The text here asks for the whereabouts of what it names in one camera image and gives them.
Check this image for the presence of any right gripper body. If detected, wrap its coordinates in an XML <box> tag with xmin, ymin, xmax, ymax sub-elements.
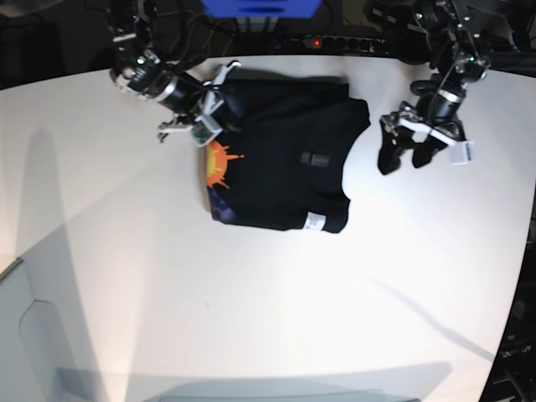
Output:
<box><xmin>157</xmin><ymin>60</ymin><xmax>241</xmax><ymax>142</ymax></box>

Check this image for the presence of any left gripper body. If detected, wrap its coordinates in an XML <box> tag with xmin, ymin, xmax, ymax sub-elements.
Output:
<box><xmin>380</xmin><ymin>90</ymin><xmax>466</xmax><ymax>147</ymax></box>

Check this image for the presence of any black T-shirt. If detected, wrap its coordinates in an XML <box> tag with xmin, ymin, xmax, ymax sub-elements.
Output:
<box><xmin>205</xmin><ymin>77</ymin><xmax>370</xmax><ymax>234</ymax></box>

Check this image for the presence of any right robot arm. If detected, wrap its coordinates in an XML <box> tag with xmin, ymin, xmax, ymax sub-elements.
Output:
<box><xmin>106</xmin><ymin>1</ymin><xmax>241</xmax><ymax>147</ymax></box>

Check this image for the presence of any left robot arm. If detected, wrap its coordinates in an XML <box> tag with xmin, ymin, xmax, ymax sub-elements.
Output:
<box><xmin>378</xmin><ymin>1</ymin><xmax>491</xmax><ymax>176</ymax></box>

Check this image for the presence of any blue box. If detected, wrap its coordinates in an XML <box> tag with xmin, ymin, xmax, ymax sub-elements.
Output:
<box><xmin>201</xmin><ymin>0</ymin><xmax>322</xmax><ymax>18</ymax></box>

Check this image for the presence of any black power strip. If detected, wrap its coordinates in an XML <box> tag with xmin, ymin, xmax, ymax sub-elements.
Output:
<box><xmin>276</xmin><ymin>35</ymin><xmax>386</xmax><ymax>55</ymax></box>

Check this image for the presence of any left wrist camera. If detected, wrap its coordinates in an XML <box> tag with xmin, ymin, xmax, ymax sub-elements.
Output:
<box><xmin>448</xmin><ymin>141</ymin><xmax>477</xmax><ymax>166</ymax></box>

